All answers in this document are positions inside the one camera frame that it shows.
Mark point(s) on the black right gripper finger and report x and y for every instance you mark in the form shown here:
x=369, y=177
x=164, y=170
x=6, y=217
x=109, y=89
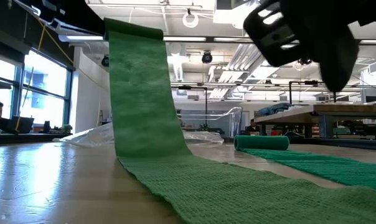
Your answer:
x=337, y=68

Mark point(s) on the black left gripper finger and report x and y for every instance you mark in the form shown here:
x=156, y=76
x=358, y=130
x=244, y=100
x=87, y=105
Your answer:
x=88, y=18

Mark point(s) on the green elastic bandage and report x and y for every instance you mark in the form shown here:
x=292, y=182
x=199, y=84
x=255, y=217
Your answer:
x=138, y=93

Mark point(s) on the teal elastic bandage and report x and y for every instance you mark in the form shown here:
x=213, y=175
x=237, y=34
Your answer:
x=262, y=142

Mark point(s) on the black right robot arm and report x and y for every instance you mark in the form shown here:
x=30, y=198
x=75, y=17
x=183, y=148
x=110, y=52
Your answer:
x=374, y=12

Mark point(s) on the black tubular stand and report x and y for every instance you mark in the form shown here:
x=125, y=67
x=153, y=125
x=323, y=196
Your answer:
x=311, y=82

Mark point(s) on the wooden workbench with metal legs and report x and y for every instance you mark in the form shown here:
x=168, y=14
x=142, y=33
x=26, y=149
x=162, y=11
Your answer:
x=346, y=109

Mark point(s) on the black ceiling spotlight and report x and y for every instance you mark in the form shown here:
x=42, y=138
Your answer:
x=105, y=61
x=207, y=58

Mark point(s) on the blue framed window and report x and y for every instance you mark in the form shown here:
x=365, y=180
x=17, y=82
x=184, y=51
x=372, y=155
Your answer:
x=45, y=74

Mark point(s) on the blue cloth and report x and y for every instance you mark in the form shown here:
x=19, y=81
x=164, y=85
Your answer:
x=273, y=109

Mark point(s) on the white ceiling air unit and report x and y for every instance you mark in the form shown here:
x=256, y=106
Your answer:
x=228, y=12

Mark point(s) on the long ceiling light strip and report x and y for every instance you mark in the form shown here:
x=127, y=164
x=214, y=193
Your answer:
x=185, y=39

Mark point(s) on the black laptop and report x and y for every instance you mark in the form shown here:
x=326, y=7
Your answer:
x=23, y=124

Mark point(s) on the clear acrylic tray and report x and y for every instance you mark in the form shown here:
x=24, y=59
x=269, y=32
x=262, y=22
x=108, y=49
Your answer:
x=234, y=124

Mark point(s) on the dark office desk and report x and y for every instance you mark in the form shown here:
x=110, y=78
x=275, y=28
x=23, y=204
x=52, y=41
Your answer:
x=26, y=138

